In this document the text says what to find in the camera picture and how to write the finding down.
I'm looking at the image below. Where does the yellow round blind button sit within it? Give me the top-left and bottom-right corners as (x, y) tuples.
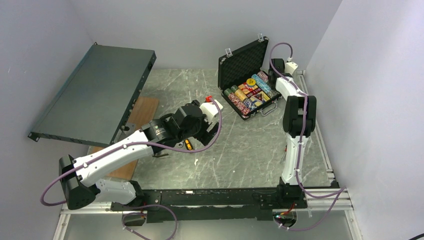
(245, 78), (257, 88)

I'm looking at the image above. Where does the red black triangular button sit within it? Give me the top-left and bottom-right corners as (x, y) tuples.
(251, 92), (264, 104)

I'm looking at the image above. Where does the blue playing card deck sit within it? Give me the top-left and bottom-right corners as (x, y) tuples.
(249, 91), (270, 107)

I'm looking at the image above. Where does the black poker set case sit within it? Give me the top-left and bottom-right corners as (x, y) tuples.
(217, 33), (282, 120)

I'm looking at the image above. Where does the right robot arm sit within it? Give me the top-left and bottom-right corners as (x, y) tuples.
(269, 58), (317, 208)

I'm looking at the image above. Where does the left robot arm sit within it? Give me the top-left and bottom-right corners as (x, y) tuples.
(59, 100), (223, 210)

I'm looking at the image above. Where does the yellow black screwdriver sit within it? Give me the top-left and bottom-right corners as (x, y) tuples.
(184, 139), (194, 151)

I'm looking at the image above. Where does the red playing card deck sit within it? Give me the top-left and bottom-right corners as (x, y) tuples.
(238, 82), (258, 96)

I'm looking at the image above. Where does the black clamp tool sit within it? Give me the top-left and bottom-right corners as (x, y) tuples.
(152, 152), (169, 158)

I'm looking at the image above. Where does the brown wooden board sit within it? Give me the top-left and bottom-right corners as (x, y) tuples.
(105, 96), (160, 181)

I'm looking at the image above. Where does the dark rack server chassis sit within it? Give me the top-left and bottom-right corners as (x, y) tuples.
(28, 44), (157, 147)

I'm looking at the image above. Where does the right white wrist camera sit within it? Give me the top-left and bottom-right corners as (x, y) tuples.
(284, 61), (298, 76)

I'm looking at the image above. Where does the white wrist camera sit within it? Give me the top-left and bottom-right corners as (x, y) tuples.
(284, 61), (298, 76)
(200, 96), (219, 123)

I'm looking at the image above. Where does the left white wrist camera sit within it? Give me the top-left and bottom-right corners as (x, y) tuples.
(200, 96), (219, 123)

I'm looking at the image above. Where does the blue handled screwdriver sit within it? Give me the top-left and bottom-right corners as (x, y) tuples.
(279, 146), (287, 164)

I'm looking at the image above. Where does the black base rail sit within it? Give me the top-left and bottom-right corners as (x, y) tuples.
(109, 180), (340, 223)

